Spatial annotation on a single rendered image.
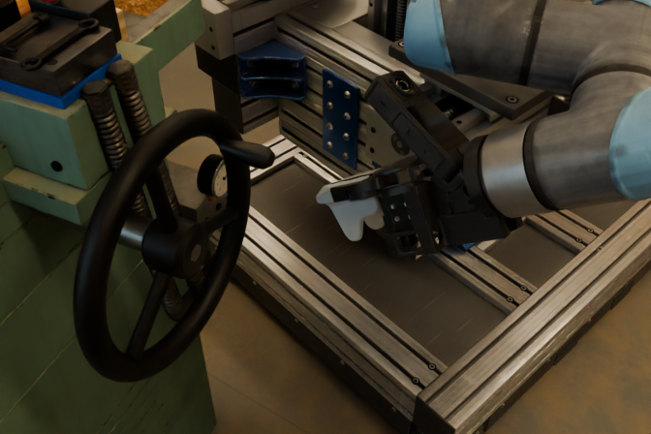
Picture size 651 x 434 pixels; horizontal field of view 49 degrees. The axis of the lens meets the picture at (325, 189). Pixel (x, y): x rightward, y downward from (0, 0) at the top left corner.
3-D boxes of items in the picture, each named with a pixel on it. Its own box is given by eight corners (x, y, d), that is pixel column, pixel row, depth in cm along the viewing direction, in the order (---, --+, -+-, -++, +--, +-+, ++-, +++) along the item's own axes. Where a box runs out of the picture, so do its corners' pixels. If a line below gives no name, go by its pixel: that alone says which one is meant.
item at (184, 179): (203, 247, 111) (198, 210, 106) (138, 225, 115) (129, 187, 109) (231, 214, 117) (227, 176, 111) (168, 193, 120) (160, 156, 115)
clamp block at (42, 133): (85, 195, 71) (63, 121, 65) (-18, 159, 75) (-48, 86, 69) (170, 115, 81) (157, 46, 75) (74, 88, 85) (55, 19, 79)
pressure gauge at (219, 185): (217, 216, 106) (211, 174, 101) (195, 209, 107) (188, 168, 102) (238, 191, 110) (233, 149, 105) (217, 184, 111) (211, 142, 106)
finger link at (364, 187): (325, 207, 68) (395, 193, 62) (320, 192, 68) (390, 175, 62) (355, 193, 71) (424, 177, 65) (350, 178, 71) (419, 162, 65)
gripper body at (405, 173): (383, 261, 66) (496, 246, 58) (354, 172, 65) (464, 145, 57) (427, 232, 72) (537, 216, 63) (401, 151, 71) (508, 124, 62)
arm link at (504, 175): (511, 131, 54) (556, 108, 60) (461, 143, 57) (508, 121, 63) (541, 224, 55) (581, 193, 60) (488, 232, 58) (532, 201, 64)
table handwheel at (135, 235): (202, 387, 84) (55, 394, 57) (68, 330, 91) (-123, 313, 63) (286, 161, 89) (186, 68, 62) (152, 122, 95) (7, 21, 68)
